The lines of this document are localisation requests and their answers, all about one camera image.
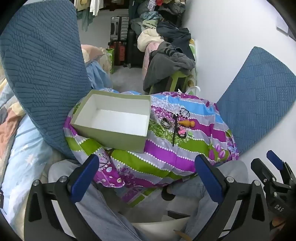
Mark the green cardboard box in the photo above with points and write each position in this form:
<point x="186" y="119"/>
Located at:
<point x="115" y="115"/>

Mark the green patterned mattress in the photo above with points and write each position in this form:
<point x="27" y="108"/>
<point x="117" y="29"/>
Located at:
<point x="193" y="69"/>

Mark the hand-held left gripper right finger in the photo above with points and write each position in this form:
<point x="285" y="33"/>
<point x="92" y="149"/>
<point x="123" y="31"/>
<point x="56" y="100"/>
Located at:
<point x="208" y="178"/>

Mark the person's right leg in jeans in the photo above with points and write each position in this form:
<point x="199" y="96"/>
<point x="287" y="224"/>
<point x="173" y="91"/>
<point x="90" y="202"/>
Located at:
<point x="203" y="208"/>

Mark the pink hair clip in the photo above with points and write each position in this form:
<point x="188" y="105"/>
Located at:
<point x="182" y="132"/>

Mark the hanging clothes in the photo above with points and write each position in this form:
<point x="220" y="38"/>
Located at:
<point x="89" y="14"/>

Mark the black suitcase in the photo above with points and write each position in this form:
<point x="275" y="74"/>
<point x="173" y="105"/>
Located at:
<point x="134" y="51"/>

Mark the pink pillow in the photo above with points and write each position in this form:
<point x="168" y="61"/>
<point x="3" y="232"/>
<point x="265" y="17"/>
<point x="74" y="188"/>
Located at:
<point x="92" y="52"/>

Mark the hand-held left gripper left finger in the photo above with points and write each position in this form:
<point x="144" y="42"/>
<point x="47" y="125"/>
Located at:
<point x="84" y="177"/>

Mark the green plastic stool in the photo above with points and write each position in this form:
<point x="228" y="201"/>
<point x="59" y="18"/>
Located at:
<point x="177" y="80"/>

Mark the pale blue patterned bedsheet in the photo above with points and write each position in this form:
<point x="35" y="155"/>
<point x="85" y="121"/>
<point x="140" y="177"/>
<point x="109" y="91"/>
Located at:
<point x="25" y="150"/>

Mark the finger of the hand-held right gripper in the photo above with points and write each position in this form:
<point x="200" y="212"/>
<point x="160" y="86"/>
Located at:
<point x="275" y="160"/>
<point x="260" y="168"/>

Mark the person's left leg in jeans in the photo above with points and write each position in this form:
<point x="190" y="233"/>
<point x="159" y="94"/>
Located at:
<point x="104" y="215"/>

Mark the orange wooden ornament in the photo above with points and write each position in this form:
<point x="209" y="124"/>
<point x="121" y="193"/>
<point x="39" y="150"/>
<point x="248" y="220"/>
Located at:
<point x="188" y="124"/>

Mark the green shopping bag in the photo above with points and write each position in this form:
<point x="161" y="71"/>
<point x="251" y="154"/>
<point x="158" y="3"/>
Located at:
<point x="110" y="60"/>

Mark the white plastic bag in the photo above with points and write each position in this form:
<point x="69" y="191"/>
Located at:
<point x="193" y="89"/>

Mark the black and white patterned bangle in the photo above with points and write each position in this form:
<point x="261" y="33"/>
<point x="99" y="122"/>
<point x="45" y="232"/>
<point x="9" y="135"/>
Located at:
<point x="165" y="123"/>

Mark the large blue textured cushion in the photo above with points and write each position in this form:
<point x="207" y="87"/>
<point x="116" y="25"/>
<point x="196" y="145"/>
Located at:
<point x="41" y="69"/>

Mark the red suitcase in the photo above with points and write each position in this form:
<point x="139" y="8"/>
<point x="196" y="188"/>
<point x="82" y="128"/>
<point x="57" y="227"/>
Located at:
<point x="120" y="54"/>

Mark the colourful floral striped cloth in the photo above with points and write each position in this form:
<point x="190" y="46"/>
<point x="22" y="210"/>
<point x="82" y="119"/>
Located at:
<point x="166" y="153"/>

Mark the pile of clothes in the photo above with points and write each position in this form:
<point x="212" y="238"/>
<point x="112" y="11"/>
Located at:
<point x="159" y="23"/>

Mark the grey hard suitcase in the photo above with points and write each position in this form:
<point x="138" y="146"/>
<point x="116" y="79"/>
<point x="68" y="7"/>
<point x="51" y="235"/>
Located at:
<point x="119" y="29"/>

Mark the light blue blanket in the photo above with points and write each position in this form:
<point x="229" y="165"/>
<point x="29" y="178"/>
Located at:
<point x="99" y="74"/>

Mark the person's leg in jeans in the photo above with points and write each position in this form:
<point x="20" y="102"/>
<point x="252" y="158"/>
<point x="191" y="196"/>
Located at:
<point x="104" y="215"/>
<point x="203" y="208"/>

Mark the grey fleece garment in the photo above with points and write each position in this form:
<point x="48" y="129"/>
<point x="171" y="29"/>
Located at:
<point x="161" y="64"/>

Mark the black hair stick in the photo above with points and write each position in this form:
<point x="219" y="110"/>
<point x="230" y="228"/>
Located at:
<point x="175" y="132"/>

